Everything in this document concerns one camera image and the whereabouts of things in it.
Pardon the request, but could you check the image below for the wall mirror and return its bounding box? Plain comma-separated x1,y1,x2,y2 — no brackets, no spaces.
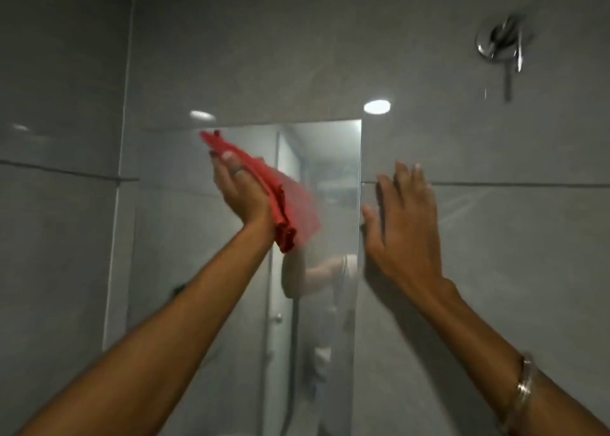
102,119,363,436

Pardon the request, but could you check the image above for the chrome shower valve handle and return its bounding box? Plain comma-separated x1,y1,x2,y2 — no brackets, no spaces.
475,13,528,103

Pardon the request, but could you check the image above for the person's right forearm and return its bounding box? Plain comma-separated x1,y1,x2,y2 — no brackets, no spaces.
419,281,610,436

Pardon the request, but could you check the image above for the metal bracelet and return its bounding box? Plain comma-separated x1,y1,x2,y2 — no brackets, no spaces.
499,353,537,434

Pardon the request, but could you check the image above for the person's right hand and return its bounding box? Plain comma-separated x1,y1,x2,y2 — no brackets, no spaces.
360,161,461,304

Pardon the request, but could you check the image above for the person's left forearm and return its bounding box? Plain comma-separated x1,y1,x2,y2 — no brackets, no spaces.
18,222,277,436

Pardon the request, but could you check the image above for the red cleaning cloth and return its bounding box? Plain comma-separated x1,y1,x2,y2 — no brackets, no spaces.
199,130,323,254

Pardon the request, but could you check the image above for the person's left hand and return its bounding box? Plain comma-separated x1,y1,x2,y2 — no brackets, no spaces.
210,150,278,239

